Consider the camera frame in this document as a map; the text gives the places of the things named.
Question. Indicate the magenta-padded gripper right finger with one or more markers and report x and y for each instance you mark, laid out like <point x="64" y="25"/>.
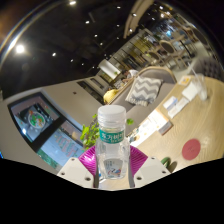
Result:
<point x="151" y="171"/>

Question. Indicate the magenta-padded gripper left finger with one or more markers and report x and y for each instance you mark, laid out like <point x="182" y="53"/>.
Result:
<point x="75" y="172"/>

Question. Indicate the clear plastic water bottle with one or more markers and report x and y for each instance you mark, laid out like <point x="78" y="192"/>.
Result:
<point x="112" y="150"/>

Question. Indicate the potted green plant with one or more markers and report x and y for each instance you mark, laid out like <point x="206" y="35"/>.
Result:
<point x="89" y="133"/>

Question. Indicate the red round coaster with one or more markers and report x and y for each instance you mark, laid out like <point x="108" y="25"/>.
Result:
<point x="191" y="149"/>

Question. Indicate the grey curved sofa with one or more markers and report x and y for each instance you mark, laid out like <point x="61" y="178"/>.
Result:
<point x="140" y="111"/>

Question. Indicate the window with festive stickers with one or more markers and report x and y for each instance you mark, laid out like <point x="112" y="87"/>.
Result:
<point x="36" y="120"/>

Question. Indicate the white leaflet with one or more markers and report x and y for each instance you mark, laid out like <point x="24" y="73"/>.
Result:
<point x="180" y="106"/>

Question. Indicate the blue white flat pack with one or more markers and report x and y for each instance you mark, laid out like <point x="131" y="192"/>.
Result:
<point x="170" y="102"/>

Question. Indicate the grey zigzag cushion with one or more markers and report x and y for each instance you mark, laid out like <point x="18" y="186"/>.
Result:
<point x="144" y="90"/>

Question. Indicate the person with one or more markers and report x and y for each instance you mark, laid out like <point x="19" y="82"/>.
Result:
<point x="130" y="75"/>
<point x="110" y="96"/>

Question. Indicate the white paper napkin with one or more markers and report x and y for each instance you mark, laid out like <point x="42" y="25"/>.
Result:
<point x="190" y="91"/>

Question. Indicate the clear plastic cup with straw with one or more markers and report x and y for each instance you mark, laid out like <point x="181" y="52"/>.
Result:
<point x="201" y="88"/>

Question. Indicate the yellow leaflet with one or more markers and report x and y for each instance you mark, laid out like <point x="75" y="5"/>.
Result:
<point x="185" y="80"/>

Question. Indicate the white round pillar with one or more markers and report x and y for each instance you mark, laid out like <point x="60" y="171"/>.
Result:
<point x="109" y="68"/>

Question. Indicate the dark tufted chair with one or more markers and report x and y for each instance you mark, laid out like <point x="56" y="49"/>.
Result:
<point x="213" y="68"/>

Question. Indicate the group of dining chairs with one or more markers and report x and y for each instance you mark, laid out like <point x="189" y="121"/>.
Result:
<point x="170" y="46"/>

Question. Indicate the group of ceiling lights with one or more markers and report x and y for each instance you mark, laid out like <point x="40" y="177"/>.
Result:
<point x="20" y="49"/>

